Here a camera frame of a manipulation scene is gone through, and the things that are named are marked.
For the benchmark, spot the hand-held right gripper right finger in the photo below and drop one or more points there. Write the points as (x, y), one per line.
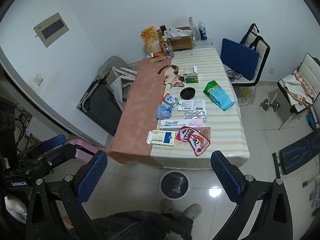
(226, 177)

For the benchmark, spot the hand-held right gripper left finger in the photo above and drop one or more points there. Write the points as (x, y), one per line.
(92, 176)

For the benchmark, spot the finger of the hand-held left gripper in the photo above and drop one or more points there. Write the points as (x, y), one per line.
(63, 152)
(53, 140)

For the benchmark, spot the white round trash bin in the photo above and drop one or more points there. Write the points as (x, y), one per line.
(175, 185)

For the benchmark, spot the blue plastic wrapper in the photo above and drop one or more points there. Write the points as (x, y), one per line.
(163, 111)

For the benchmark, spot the blue white carton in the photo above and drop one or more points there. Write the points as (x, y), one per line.
(170, 100)

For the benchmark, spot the cluttered shelf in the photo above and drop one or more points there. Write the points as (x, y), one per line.
(23, 123)

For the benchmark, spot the red snack wrapper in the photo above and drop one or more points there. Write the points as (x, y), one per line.
(197, 142)

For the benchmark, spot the striped tablecloth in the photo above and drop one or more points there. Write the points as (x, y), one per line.
(225, 130)

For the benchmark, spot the grey slipper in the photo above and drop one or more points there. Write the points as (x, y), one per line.
(192, 211)

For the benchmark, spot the brown booklet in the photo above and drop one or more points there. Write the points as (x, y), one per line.
(207, 131)

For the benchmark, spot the black bag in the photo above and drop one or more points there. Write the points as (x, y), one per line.
(100, 105)

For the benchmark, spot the silver blister pack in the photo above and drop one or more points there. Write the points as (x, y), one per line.
(196, 115)

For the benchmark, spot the white pink toothpaste box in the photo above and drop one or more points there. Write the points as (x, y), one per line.
(175, 124)

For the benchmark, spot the black blue workout bench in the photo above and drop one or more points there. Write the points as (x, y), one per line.
(297, 152)

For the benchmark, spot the white blue medicine box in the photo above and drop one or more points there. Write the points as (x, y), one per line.
(160, 138)

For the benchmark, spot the flat white medicine box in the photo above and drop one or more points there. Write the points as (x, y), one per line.
(192, 105)

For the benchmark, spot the green blue snack bag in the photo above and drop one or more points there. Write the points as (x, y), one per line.
(220, 97)

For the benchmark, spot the white smiley bag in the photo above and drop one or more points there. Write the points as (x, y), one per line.
(246, 96)

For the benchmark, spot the metal dumbbell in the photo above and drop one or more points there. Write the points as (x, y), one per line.
(270, 105)

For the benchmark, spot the terracotta table cloth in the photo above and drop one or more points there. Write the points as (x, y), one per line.
(140, 105)

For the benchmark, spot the white cloth bag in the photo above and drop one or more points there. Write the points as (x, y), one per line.
(120, 85)

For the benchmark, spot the black round lid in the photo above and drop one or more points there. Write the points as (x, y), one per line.
(187, 93)

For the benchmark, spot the silver metal rings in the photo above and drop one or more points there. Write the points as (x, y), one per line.
(233, 75)

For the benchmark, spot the white green box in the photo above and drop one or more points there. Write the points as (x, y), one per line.
(191, 80)

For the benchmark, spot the beige patterned cloth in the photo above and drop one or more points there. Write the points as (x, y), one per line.
(297, 87)

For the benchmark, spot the cat-shaped mat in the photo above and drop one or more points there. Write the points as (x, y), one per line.
(172, 73)

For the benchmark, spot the blue board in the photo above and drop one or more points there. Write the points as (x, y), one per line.
(237, 57)

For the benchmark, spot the brown paper card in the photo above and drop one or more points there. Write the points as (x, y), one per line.
(156, 59)

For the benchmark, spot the red orange sachet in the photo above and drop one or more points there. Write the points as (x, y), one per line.
(157, 54)

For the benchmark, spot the yellow chip bag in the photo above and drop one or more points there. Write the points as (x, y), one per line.
(150, 40)

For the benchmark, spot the small clear glass bottle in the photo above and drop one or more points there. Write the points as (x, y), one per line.
(170, 48)

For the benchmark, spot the cardboard box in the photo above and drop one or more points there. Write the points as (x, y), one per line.
(182, 43)

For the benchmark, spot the plastic bottle blue label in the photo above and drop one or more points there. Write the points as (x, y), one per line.
(203, 32)

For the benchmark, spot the tall clear glass bottle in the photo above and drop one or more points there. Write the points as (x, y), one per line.
(193, 30)

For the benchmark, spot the white plastic bag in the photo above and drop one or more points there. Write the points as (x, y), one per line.
(180, 32)

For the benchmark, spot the dark bottle black cap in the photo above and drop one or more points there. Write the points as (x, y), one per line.
(163, 28)

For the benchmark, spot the beige wall panel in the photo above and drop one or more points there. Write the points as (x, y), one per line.
(51, 28)

